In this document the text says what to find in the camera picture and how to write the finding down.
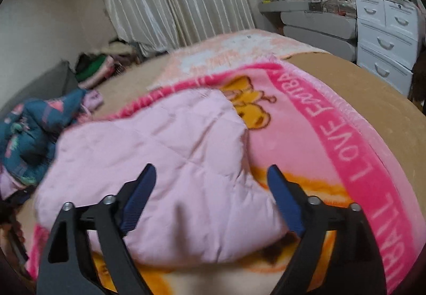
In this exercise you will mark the pale peach floral blanket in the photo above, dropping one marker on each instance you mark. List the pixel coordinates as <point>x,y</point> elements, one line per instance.
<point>233,45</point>

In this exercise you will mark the small purple cloth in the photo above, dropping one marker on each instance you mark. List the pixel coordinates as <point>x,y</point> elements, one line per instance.
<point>93,100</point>

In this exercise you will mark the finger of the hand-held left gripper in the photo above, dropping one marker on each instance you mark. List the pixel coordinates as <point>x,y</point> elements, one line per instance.
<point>18,246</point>

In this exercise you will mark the pink printed blanket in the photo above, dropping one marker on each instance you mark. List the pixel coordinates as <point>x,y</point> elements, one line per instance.
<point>332,148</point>

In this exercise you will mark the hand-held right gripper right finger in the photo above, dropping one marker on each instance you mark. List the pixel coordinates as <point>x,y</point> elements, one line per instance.
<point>286,202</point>

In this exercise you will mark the grey cushion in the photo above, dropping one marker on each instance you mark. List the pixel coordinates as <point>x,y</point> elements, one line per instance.
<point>43,89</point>

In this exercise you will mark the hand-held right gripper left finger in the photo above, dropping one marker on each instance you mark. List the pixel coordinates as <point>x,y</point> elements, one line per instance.
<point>136,202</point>

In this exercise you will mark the beige bed cover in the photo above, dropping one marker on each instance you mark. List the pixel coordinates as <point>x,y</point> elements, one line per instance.
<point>366,89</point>

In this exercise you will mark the blue patterned jacket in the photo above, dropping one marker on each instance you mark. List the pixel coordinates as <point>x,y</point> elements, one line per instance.
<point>26,135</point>

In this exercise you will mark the pink quilted jacket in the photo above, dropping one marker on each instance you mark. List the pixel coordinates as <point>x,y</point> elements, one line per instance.
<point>166,165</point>

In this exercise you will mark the pile of mixed clothes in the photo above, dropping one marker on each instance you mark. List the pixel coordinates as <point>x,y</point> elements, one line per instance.
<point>100,65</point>

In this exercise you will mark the white chest of drawers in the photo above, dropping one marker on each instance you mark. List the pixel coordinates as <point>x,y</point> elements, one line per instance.
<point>382,32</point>

